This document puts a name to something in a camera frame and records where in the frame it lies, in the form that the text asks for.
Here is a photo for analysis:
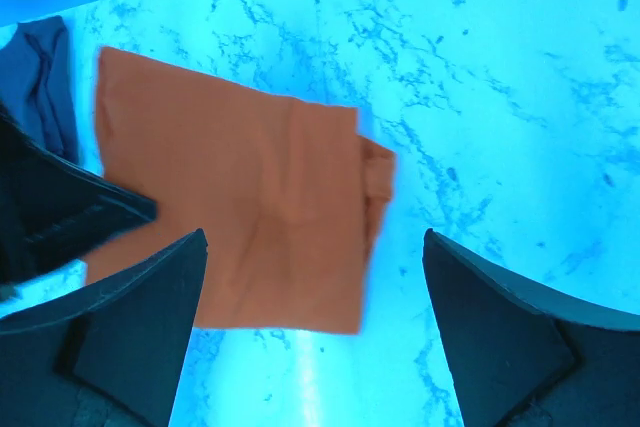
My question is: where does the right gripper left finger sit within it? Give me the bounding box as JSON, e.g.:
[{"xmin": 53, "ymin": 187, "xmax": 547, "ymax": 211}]
[{"xmin": 1, "ymin": 230, "xmax": 207, "ymax": 426}]

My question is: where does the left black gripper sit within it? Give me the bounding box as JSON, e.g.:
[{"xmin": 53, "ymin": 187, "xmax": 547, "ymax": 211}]
[{"xmin": 1, "ymin": 107, "xmax": 157, "ymax": 282}]

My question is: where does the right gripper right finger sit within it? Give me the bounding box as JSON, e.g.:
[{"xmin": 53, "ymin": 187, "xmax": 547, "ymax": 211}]
[{"xmin": 423, "ymin": 229, "xmax": 639, "ymax": 427}]

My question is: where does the orange t-shirt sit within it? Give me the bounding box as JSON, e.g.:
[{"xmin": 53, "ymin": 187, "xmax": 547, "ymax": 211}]
[{"xmin": 85, "ymin": 47, "xmax": 395, "ymax": 334}]

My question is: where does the folded blue t-shirt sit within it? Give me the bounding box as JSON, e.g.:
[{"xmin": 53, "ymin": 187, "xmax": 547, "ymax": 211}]
[{"xmin": 1, "ymin": 16, "xmax": 79, "ymax": 164}]

